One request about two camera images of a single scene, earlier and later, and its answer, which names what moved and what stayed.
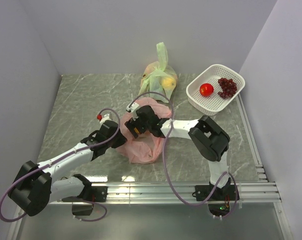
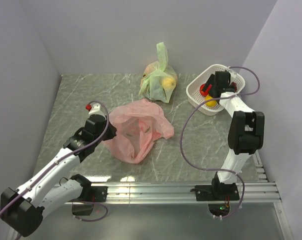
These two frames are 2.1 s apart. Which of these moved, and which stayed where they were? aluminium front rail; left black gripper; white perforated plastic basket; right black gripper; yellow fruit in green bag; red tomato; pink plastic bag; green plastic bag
Moved: pink plastic bag; right black gripper; left black gripper
Stayed: white perforated plastic basket; aluminium front rail; yellow fruit in green bag; red tomato; green plastic bag
